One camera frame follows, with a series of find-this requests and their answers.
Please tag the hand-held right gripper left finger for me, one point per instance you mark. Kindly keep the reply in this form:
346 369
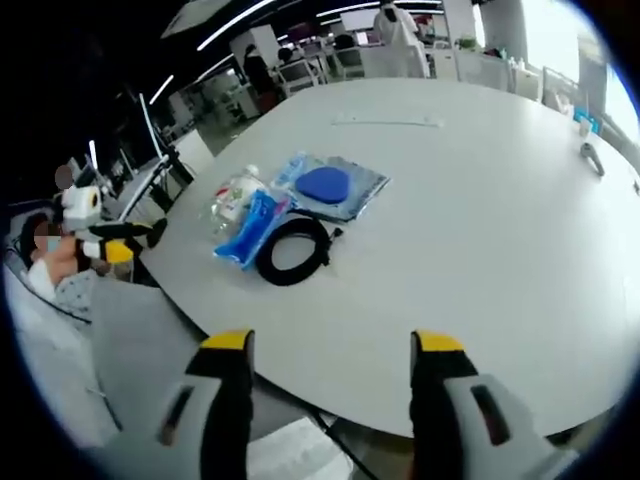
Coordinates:
227 400

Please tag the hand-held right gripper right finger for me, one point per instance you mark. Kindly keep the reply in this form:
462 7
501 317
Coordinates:
450 400

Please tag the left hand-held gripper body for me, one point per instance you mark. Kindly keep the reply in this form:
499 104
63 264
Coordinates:
80 207

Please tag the clear plastic bottle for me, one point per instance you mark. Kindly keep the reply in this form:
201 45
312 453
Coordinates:
231 200

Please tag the blue plastic packet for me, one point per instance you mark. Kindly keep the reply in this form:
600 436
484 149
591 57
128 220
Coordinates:
250 230

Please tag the light blue wipes packet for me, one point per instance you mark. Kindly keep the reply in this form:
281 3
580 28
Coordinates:
290 167

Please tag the blue oval pad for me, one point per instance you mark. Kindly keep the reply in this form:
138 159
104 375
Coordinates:
322 187

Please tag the clear bag with blue disc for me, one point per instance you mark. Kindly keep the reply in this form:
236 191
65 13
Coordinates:
367 187

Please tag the grey handheld tool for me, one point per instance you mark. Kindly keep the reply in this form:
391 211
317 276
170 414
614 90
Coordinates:
594 160

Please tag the person's checked clothing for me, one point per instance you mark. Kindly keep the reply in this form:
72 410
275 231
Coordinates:
75 297

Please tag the black stand with white pole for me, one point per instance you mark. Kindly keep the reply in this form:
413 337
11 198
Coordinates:
155 140

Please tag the white table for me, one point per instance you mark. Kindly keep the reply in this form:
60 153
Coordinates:
450 240

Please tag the white office chair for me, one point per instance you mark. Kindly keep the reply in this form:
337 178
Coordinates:
300 75
347 62

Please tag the computer monitor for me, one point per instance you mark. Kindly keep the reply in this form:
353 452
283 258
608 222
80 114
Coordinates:
357 21

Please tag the green plant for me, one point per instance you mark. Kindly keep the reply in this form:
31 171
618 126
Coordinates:
466 44

